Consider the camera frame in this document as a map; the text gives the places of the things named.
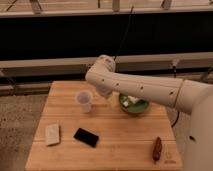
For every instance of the green ceramic bowl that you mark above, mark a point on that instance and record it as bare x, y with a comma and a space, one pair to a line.
137, 108

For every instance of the red brown sausage toy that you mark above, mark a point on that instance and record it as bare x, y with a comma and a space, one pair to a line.
157, 149

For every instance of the white sponge block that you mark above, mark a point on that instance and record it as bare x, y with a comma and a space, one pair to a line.
52, 134

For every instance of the black smartphone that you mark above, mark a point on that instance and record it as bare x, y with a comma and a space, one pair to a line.
86, 137

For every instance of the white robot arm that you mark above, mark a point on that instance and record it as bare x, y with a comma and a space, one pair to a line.
191, 97

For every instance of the wooden table top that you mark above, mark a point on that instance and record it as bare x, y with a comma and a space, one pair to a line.
125, 142

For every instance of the translucent white cup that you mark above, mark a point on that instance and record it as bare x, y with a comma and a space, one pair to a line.
84, 100

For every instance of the white box in bowl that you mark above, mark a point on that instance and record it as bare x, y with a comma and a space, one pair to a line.
129, 100

